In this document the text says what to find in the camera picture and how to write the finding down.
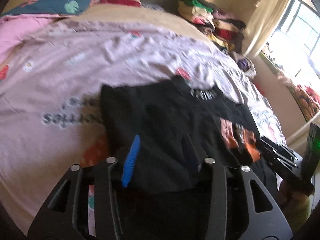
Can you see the black IKISS sweater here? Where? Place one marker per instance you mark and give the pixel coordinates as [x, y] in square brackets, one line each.
[161, 113]

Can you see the colourful clothes on windowsill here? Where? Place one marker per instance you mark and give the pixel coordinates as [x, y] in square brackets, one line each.
[306, 98]

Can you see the cream curtain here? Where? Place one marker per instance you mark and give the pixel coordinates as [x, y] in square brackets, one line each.
[262, 23]

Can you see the lilac strawberry print duvet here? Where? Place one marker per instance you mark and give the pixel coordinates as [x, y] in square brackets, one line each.
[50, 90]

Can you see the teal floral quilt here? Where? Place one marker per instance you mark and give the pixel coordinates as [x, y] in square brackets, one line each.
[59, 7]

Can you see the purple cloth in bag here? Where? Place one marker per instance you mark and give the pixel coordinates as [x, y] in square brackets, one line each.
[245, 64]

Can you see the beige bed sheet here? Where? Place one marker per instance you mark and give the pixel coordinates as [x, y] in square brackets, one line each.
[128, 14]

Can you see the red and cream pillow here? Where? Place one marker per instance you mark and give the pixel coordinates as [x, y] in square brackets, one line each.
[132, 3]

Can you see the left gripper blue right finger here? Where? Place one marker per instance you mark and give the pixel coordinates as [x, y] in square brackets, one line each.
[190, 155]

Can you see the pile of folded clothes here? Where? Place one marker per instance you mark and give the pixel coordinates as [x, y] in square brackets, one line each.
[222, 28]

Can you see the pink blanket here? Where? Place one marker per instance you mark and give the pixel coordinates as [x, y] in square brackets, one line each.
[15, 28]

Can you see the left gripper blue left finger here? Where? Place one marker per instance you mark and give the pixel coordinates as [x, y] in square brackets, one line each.
[130, 161]

